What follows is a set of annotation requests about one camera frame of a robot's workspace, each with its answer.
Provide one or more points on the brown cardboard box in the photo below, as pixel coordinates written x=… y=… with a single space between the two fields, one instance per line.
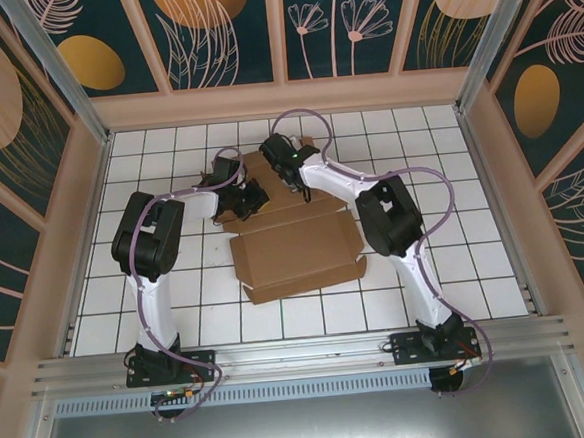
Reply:
x=294 y=249

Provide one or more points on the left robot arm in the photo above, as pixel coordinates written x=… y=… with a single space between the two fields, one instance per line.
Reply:
x=154 y=299

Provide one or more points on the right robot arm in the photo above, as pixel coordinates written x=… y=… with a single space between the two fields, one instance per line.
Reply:
x=417 y=290

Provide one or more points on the grey metal sheet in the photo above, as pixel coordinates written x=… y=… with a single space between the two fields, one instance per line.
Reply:
x=306 y=428

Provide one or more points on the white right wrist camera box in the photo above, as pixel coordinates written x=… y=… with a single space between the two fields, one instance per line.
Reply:
x=294 y=142

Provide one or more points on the aluminium side rail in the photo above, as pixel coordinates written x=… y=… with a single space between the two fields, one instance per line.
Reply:
x=96 y=192
x=482 y=165

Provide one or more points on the aluminium mounting rail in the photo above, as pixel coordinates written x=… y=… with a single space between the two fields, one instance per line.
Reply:
x=301 y=351

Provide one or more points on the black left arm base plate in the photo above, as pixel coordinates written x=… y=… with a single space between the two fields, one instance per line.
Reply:
x=201 y=360

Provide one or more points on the aluminium corner post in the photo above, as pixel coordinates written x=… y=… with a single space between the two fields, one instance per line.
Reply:
x=493 y=39
x=66 y=79

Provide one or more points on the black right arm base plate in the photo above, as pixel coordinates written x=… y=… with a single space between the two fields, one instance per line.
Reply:
x=406 y=349

